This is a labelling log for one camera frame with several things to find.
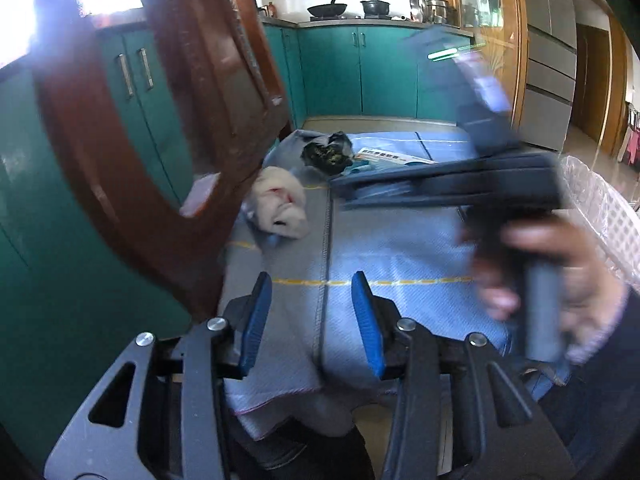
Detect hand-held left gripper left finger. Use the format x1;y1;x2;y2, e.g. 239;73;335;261
44;271;273;480

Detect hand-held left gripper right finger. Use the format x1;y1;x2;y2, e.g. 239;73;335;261
351;271;576;480

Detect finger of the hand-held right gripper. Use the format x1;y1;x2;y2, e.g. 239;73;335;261
330;162;443;195
342;191;466;212

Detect person's right forearm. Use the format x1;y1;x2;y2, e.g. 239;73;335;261
540;290;640;480

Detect person's right hand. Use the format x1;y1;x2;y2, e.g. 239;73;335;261
460;207;630;348

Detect white blue medicine box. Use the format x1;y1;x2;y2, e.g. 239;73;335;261
352;146;436;167

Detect blue grey blanket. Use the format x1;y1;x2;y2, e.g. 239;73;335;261
220;129;571;441

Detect black plastic bag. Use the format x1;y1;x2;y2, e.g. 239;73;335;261
300;131;355;171

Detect pink plastic bag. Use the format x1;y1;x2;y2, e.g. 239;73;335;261
242;166;308;238

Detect teal kitchen cabinets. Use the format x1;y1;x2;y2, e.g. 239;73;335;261
0;22;476;461

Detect silver refrigerator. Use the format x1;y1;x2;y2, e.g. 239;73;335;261
520;0;578;153

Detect brown wooden door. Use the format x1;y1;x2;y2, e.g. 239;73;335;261
570;22;626;143

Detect pink hanging clothes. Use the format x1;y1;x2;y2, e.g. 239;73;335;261
622;102;640;166

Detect dark cloth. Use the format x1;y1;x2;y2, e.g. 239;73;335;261
235;420;376;480

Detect wooden framed glass door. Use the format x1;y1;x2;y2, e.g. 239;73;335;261
440;0;528;126

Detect steel pot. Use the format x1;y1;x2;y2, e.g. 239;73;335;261
425;0;458;25

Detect black wok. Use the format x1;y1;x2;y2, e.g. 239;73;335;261
306;0;348;17

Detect wooden chair back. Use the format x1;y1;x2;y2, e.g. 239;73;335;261
35;0;296;318

